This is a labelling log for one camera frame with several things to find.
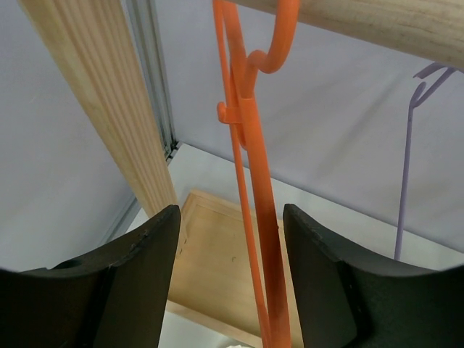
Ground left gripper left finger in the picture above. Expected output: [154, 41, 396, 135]
[1, 205, 181, 347]

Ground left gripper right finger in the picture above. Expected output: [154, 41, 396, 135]
[283, 204, 463, 347]

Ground white pleated skirt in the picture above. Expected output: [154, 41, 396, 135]
[224, 344, 249, 348]

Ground orange plastic hanger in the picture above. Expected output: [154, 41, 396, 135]
[212, 1, 299, 347]

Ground purple plastic hanger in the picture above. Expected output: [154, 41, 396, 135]
[394, 62, 463, 261]

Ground wooden clothes rack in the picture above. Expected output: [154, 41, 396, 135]
[16, 0, 464, 347]

